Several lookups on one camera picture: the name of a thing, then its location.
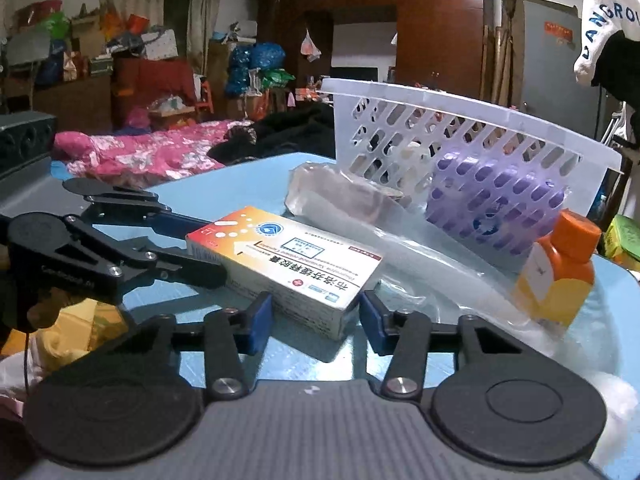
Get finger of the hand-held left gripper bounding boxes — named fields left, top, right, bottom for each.
left=75, top=224, right=228, bottom=290
left=62, top=177, right=215, bottom=233

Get dark ribbed box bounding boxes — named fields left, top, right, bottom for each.
left=0, top=112, right=57, bottom=177

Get red cloth covered furniture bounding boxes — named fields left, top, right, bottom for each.
left=111, top=56, right=202, bottom=128

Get white cotton wad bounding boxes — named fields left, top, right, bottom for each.
left=560, top=332, right=639, bottom=467

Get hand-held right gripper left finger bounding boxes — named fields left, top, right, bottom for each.
left=120, top=291, right=274, bottom=402

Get white orange medicine box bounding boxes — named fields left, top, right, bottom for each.
left=186, top=206, right=384, bottom=342

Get grey door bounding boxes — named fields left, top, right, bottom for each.
left=521, top=0, right=602, bottom=137

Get white plastic basket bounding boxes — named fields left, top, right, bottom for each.
left=319, top=77, right=624, bottom=275

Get black cloth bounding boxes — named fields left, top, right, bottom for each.
left=206, top=104, right=337, bottom=164

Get blue plastic bags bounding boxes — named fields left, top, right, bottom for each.
left=226, top=42, right=287, bottom=99

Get green box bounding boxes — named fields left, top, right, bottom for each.
left=604, top=214, right=640, bottom=272

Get purple roll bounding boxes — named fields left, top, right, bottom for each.
left=425, top=151, right=572, bottom=262

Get beige curtain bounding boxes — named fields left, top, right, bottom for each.
left=93, top=0, right=224, bottom=77

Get white hanging garment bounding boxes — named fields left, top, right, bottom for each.
left=573, top=0, right=640, bottom=87

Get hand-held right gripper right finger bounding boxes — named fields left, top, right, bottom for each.
left=359, top=290, right=516, bottom=403

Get pink floral blanket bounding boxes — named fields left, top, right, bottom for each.
left=52, top=119, right=257, bottom=182

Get black cable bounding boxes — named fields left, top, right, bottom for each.
left=19, top=329, right=33, bottom=401

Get clear plastic bag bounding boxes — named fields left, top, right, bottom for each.
left=284, top=162, right=556, bottom=343

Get orange capped yellow bottle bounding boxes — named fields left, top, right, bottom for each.
left=514, top=210, right=604, bottom=330

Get pink hanging plastic bag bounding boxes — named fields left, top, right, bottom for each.
left=299, top=29, right=323, bottom=57

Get brown wooden wardrobe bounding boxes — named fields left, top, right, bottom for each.
left=256, top=0, right=497, bottom=107

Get yellow cloth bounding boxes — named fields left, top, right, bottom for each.
left=29, top=297, right=130, bottom=377

